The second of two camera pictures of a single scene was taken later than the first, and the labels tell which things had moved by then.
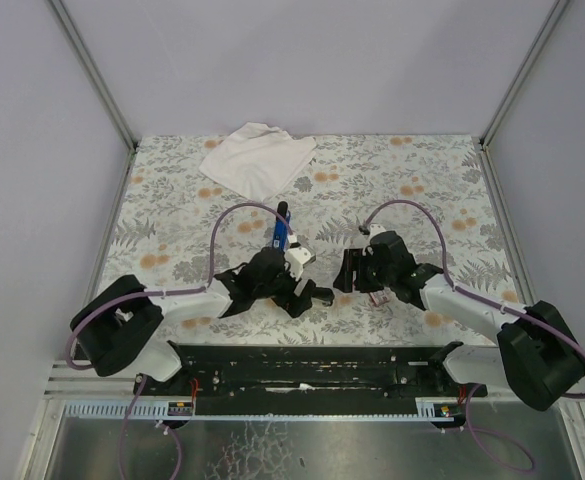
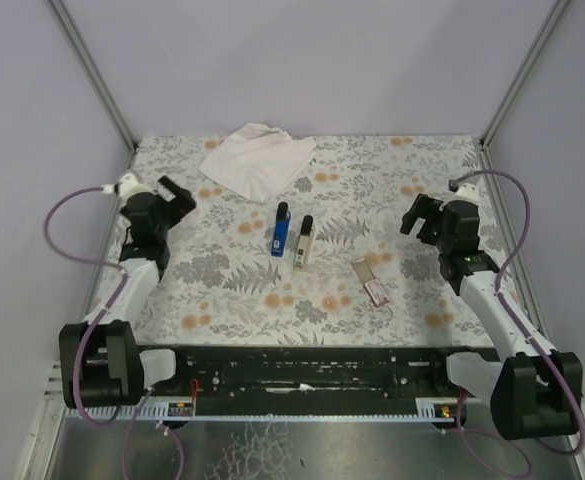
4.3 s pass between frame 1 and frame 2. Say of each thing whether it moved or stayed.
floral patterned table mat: stayed
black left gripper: moved
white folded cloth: stayed
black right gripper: moved
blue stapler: stayed
